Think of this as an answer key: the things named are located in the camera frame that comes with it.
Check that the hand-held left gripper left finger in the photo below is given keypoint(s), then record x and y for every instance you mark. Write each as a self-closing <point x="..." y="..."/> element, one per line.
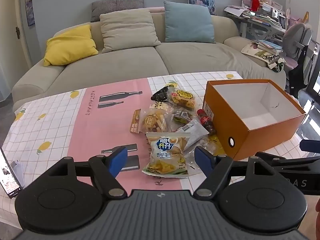
<point x="117" y="161"/>

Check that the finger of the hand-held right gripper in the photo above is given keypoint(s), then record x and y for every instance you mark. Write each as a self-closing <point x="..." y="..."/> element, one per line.
<point x="310" y="145"/>
<point x="295" y="161"/>

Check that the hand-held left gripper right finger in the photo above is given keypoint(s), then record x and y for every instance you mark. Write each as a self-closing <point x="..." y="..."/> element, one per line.
<point x="203" y="162"/>

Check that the small cola bottle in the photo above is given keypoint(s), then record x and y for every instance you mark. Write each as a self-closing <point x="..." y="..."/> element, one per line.
<point x="206" y="121"/>

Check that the orange cardboard box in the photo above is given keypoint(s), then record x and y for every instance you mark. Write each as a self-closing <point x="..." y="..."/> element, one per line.
<point x="225" y="120"/>

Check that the yellow bean snack packet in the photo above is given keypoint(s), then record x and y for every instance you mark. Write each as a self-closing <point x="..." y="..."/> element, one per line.
<point x="181" y="98"/>

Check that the checkered white puffs packet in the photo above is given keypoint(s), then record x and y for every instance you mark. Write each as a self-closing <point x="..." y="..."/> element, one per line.
<point x="160" y="105"/>

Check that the black snack packet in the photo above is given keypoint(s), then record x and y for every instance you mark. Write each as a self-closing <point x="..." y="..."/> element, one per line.
<point x="160" y="95"/>

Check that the yellow clear packet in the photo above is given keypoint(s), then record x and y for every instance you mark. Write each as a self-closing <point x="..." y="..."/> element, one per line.
<point x="215" y="145"/>

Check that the grey white packet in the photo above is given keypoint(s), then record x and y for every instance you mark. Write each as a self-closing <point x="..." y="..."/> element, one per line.
<point x="195" y="132"/>

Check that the small green brown packet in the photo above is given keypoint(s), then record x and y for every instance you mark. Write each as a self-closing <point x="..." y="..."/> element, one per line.
<point x="181" y="117"/>

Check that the orange clear snack stick packet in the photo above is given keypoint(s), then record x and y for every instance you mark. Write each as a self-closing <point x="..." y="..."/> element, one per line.
<point x="152" y="121"/>

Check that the black cloth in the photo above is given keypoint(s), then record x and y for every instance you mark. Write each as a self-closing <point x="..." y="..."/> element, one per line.
<point x="298" y="77"/>

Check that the lemon print checked tablecloth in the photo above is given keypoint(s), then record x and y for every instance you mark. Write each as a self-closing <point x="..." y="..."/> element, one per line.
<point x="50" y="120"/>

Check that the beige sofa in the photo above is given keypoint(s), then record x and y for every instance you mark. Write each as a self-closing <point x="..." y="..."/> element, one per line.
<point x="125" y="62"/>

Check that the printed tote bag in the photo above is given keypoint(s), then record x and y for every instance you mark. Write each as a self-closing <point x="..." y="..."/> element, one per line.
<point x="260" y="53"/>

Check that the grey desk chair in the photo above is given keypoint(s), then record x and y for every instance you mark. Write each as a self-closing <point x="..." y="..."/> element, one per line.
<point x="296" y="40"/>

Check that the stack of books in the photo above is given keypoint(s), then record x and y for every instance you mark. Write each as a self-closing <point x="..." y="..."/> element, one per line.
<point x="270" y="46"/>

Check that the smartphone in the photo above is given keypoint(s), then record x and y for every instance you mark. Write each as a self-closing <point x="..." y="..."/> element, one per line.
<point x="8" y="180"/>

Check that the yellow pillow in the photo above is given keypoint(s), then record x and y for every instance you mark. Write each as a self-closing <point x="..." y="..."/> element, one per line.
<point x="70" y="45"/>

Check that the white desk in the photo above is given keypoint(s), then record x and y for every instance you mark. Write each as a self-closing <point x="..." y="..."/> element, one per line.
<point x="252" y="30"/>

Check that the beige pillow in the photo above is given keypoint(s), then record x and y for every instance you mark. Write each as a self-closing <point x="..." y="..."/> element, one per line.
<point x="127" y="31"/>

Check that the pile of books and papers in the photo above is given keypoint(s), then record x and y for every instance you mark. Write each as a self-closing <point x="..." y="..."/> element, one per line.
<point x="260" y="17"/>

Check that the light blue pillow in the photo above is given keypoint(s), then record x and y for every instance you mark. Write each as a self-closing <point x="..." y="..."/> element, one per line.
<point x="187" y="22"/>

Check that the red ornament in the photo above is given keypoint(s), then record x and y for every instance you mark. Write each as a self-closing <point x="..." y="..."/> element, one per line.
<point x="255" y="1"/>

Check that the grey striped pillow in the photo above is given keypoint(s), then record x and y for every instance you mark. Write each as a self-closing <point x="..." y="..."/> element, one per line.
<point x="115" y="5"/>

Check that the wall poster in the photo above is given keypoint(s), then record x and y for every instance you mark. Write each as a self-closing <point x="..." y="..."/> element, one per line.
<point x="30" y="7"/>

